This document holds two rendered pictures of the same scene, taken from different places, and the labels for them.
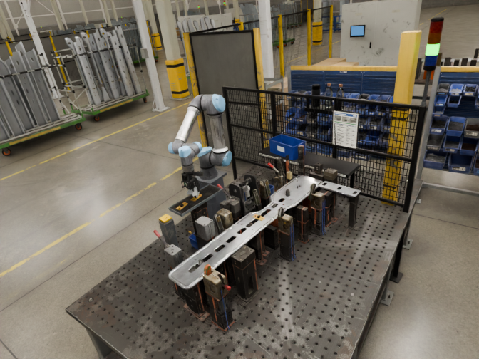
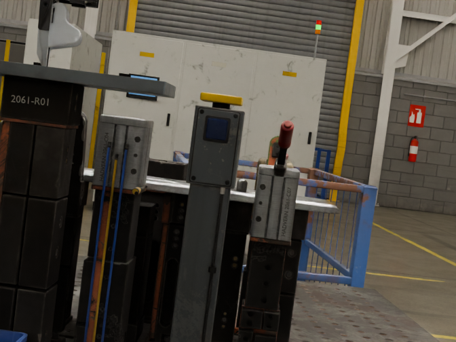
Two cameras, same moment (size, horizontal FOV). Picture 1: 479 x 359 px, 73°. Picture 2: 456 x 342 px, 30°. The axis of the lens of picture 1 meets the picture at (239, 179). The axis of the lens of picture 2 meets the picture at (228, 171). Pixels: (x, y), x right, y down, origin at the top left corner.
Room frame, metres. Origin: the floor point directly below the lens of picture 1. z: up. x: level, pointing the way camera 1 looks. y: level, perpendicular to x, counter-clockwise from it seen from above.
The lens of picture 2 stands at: (2.53, 1.40, 1.12)
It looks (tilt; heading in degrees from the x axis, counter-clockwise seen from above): 3 degrees down; 227
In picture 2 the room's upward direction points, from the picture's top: 7 degrees clockwise
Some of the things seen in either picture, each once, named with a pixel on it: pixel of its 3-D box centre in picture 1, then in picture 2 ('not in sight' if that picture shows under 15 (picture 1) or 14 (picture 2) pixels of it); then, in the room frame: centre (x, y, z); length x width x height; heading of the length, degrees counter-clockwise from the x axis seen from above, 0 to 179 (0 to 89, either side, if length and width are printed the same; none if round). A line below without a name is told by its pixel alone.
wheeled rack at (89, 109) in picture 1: (105, 78); not in sight; (9.25, 3.30, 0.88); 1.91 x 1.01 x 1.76; 144
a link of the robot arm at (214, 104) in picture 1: (217, 132); not in sight; (2.25, 0.12, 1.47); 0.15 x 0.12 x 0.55; 63
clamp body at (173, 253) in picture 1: (178, 272); (265, 274); (1.50, 0.44, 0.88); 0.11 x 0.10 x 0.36; 45
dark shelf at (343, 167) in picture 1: (305, 159); not in sight; (2.57, -0.60, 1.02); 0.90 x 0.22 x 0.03; 45
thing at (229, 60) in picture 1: (229, 105); not in sight; (4.68, 0.02, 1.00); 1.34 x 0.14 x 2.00; 52
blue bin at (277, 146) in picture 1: (286, 147); not in sight; (2.71, -0.46, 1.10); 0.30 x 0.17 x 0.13; 36
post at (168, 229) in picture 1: (172, 247); (201, 257); (1.69, 0.49, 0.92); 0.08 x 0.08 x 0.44; 45
